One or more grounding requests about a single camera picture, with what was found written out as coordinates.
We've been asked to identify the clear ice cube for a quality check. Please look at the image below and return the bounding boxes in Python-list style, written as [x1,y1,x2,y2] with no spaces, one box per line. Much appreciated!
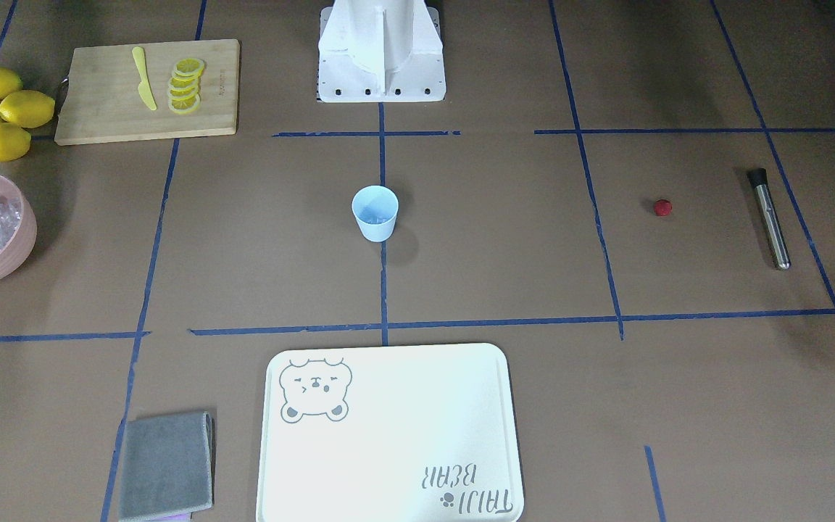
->
[357,206,394,225]

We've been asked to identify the red strawberry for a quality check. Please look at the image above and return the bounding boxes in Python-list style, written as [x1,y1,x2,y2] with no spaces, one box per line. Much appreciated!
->
[652,199,673,217]

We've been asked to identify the light blue cup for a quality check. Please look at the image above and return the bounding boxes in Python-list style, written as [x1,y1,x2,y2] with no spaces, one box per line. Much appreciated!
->
[351,185,399,242]

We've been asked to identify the yellow lemon two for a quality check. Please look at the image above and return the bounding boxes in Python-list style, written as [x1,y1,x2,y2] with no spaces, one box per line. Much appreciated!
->
[0,123,32,162]

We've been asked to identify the yellow lemon four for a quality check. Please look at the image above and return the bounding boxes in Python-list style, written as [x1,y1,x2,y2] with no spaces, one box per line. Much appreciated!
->
[0,90,56,129]

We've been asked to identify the bamboo cutting board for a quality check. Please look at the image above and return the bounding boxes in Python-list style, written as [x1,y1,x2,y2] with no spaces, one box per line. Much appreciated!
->
[55,39,241,146]

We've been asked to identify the yellow plastic knife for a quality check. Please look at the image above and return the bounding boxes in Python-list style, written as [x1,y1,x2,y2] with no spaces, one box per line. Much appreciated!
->
[130,46,158,110]

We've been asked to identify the yellow lemon slices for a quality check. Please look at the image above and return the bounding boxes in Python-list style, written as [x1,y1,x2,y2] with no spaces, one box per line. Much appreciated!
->
[166,57,206,115]

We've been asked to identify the grey folded cloth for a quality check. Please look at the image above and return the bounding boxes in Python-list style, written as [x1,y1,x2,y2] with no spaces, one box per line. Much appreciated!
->
[117,410,213,521]

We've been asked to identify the cream bear tray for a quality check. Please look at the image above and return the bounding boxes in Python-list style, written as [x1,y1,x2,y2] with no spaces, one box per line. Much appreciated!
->
[255,343,525,521]

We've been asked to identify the steel muddler black tip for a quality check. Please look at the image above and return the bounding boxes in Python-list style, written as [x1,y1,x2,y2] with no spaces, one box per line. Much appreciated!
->
[747,167,792,270]

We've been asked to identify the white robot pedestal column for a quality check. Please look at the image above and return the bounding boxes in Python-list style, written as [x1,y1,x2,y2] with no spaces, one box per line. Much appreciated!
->
[316,1,446,103]

